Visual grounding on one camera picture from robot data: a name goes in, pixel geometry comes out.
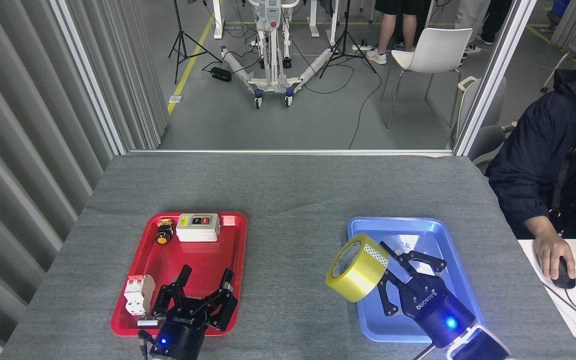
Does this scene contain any white chair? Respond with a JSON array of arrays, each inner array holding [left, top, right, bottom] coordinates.
[[381, 27, 474, 129]]

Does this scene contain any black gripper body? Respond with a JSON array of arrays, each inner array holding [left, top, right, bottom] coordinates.
[[399, 276, 476, 348], [148, 309, 214, 360]]

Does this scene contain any red plastic tray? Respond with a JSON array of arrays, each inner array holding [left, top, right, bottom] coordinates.
[[110, 212, 248, 337]]

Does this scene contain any silver frame post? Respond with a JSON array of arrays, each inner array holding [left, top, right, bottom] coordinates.
[[452, 0, 539, 158], [49, 0, 130, 156]]

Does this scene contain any silver frame rail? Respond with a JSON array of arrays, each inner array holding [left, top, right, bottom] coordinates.
[[127, 148, 456, 157]]

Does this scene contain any white circuit breaker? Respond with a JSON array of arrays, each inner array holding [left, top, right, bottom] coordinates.
[[124, 274, 157, 316]]

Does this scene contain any black mouse cable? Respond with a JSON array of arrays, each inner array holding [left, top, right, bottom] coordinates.
[[538, 280, 576, 346]]

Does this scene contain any black computer mouse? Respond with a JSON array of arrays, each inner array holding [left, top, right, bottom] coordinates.
[[552, 257, 576, 290]]

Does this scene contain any black floor cable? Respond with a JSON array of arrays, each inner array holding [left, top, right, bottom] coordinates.
[[348, 75, 386, 150]]

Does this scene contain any yellow tape roll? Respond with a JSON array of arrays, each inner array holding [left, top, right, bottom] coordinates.
[[325, 233, 390, 303]]

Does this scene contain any blue plastic tray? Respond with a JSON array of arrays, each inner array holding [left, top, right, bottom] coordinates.
[[346, 216, 488, 344]]

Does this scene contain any yellow push button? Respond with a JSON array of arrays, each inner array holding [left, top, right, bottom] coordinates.
[[155, 218, 175, 245]]

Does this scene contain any person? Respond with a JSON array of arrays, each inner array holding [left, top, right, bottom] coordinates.
[[484, 47, 576, 240], [366, 0, 419, 65], [454, 0, 494, 31], [475, 0, 514, 46]]

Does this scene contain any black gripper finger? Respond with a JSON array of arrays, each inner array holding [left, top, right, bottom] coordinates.
[[200, 268, 239, 332], [379, 241, 448, 288], [378, 273, 407, 317], [149, 264, 193, 321]]

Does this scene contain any black tripod stand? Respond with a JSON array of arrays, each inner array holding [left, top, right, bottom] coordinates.
[[318, 0, 378, 80], [168, 0, 224, 85]]

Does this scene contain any person's right hand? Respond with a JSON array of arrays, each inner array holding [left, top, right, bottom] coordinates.
[[533, 231, 576, 280]]

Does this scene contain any white two-button switch box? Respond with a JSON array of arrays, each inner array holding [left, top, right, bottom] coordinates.
[[175, 213, 221, 243]]

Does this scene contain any white wheeled stand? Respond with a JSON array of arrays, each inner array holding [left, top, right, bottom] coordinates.
[[220, 0, 334, 108]]

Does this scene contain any white desk leg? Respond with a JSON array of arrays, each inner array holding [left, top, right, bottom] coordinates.
[[330, 0, 341, 46], [307, 0, 320, 38], [212, 0, 225, 40]]

